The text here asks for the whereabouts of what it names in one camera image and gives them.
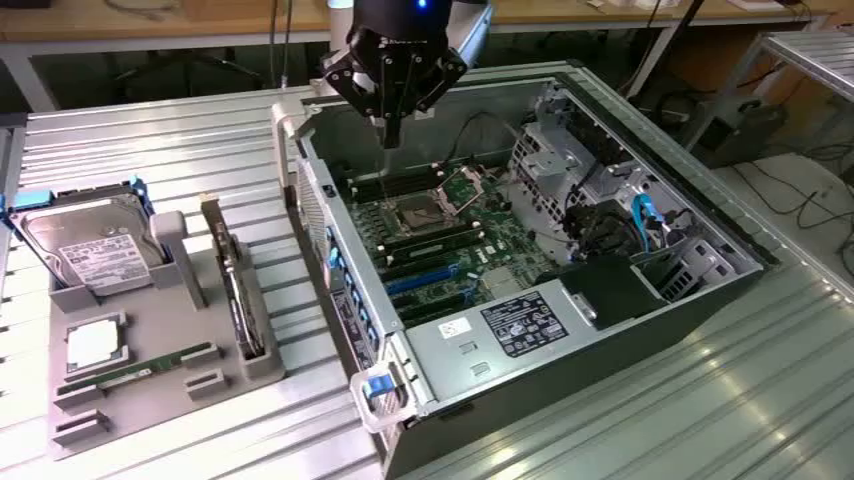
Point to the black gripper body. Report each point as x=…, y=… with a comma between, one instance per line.
x=400, y=25

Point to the black graphics card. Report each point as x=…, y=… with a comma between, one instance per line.
x=233, y=280

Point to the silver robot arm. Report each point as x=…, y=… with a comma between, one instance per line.
x=476, y=30

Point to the black RAM slot bank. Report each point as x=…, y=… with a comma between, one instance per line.
x=393, y=182

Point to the metal socket cover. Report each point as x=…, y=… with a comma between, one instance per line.
x=463, y=187

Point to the black office chair base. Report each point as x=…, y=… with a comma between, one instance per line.
x=186, y=65

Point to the metal disk bay cage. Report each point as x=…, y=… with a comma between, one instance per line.
x=553, y=165

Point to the CPU socket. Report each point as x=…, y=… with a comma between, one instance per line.
x=416, y=215

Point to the installed RAM stick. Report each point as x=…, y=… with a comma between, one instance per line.
x=433, y=245

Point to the wooden desk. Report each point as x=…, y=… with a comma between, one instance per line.
x=100, y=25

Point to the blue expansion slot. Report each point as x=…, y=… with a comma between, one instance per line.
x=420, y=281

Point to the silver chipset heatsink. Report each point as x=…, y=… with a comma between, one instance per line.
x=501, y=282

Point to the black expansion slot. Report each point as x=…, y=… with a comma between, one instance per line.
x=429, y=306

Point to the black box device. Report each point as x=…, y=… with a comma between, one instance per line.
x=740, y=130

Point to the black plastic fan shroud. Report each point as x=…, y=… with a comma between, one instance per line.
x=600, y=290

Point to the hard disk in blue caddy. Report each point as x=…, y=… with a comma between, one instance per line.
x=86, y=240

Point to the white round table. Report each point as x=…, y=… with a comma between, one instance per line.
x=767, y=190

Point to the grey power supply unit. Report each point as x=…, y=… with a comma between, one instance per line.
x=467, y=360

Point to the grey parts rack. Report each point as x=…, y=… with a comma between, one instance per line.
x=153, y=350

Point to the blue case latch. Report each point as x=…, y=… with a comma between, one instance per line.
x=376, y=388

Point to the open grey PC case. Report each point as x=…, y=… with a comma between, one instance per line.
x=600, y=370

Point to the silver CPU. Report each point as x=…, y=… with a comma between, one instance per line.
x=93, y=345

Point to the green RAM stick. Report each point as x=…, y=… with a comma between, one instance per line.
x=133, y=372

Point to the metal slat table frame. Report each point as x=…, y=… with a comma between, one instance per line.
x=807, y=55

